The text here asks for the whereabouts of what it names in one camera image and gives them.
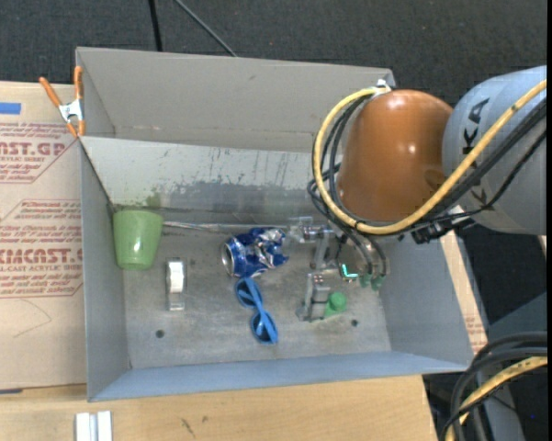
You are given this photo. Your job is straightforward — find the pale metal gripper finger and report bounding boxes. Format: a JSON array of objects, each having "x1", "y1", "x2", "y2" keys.
[
  {"x1": 295, "y1": 272, "x2": 332, "y2": 323},
  {"x1": 287, "y1": 217, "x2": 337, "y2": 244}
]

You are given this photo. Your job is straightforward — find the small green cylinder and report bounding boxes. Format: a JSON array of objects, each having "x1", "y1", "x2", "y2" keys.
[{"x1": 323, "y1": 290, "x2": 349, "y2": 320}]

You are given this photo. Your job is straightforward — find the blue sunglasses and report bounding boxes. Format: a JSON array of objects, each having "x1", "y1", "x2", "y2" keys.
[{"x1": 234, "y1": 277, "x2": 279, "y2": 345}]

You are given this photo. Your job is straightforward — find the crushed blue drink can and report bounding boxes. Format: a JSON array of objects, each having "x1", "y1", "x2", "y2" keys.
[{"x1": 220, "y1": 226, "x2": 289, "y2": 279}]

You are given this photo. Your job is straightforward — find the grey metal bin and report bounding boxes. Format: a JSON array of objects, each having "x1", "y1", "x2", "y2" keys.
[{"x1": 74, "y1": 46, "x2": 477, "y2": 402}]

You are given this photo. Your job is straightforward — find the white tape dispenser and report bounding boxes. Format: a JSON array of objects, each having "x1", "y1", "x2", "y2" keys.
[{"x1": 164, "y1": 258, "x2": 186, "y2": 312}]

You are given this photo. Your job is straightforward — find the green plastic cup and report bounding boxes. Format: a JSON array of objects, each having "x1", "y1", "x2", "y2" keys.
[{"x1": 112, "y1": 209, "x2": 164, "y2": 271}]

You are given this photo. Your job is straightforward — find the brown cardboard board red print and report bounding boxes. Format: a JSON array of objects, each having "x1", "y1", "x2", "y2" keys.
[{"x1": 0, "y1": 79, "x2": 490, "y2": 392}]

